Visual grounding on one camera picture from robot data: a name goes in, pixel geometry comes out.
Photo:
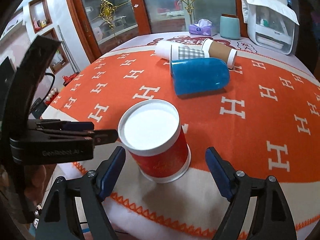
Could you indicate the red gift basket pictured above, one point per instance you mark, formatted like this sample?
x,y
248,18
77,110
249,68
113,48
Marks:
x,y
68,79

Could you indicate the white countertop appliance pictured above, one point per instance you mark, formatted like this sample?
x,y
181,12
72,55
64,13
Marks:
x,y
270,29

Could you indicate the brown kraft paper cup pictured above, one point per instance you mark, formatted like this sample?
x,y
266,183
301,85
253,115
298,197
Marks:
x,y
220,51

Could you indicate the red paper cup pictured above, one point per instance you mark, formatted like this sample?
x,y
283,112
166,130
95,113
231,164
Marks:
x,y
152,133

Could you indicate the wall niche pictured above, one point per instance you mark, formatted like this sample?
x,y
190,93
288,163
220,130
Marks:
x,y
39,14
60,58

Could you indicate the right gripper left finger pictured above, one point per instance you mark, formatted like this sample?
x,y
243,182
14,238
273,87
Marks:
x,y
59,218

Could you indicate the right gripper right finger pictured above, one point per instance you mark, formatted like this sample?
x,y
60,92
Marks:
x,y
272,217

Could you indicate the wooden glass sliding door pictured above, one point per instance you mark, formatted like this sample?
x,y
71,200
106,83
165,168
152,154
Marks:
x,y
85,32

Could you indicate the purple tissue pack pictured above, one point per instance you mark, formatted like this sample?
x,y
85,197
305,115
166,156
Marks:
x,y
203,27

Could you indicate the blue plastic cup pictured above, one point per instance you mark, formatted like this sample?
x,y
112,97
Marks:
x,y
192,76

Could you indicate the lower wall niche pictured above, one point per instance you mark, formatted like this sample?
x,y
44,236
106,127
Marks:
x,y
60,58

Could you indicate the checkered paper cup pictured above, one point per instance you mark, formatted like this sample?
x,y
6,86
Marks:
x,y
179,52

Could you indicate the orange H-pattern blanket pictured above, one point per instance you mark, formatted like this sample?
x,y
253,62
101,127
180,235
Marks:
x,y
264,122

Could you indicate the upper wall niche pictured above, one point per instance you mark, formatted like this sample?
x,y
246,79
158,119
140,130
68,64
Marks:
x,y
39,14

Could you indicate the teal canister with brown lid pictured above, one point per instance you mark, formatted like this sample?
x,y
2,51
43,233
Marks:
x,y
230,27

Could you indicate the egg carton box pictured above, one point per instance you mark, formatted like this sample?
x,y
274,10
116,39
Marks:
x,y
51,96

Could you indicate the lilac printed tablecloth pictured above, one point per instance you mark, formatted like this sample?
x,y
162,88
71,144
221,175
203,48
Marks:
x,y
196,41

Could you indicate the white paper cup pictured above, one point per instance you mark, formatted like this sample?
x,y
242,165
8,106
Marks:
x,y
163,49

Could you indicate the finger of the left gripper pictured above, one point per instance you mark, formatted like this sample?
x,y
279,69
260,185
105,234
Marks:
x,y
56,124
99,137

